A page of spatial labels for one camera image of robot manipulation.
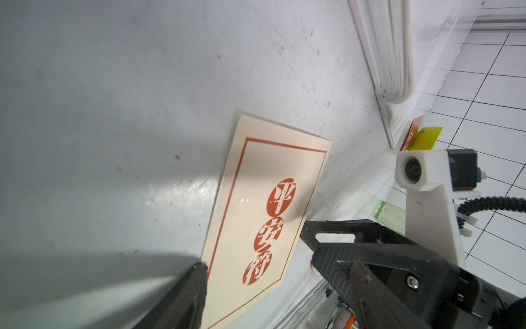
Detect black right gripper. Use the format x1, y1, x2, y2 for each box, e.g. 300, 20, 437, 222
312, 243, 525, 329

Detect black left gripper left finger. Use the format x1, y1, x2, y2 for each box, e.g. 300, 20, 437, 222
134, 263, 208, 329

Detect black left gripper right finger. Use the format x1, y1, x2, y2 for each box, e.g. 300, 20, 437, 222
349, 263, 430, 328

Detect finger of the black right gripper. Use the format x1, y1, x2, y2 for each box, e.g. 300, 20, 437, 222
300, 219, 415, 251

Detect cream patterned photo card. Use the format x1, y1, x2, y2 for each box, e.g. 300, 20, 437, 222
201, 116, 331, 328

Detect white photo album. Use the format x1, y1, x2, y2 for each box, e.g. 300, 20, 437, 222
349, 1, 414, 148

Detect red photo card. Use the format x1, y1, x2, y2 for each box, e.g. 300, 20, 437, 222
400, 115, 424, 152

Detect clear green glass cup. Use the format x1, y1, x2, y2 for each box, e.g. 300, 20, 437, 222
374, 201, 406, 236

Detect lime green plastic bowl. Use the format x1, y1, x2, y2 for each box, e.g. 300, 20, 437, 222
409, 127, 442, 151

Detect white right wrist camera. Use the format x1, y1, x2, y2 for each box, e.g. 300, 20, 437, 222
395, 149, 482, 267

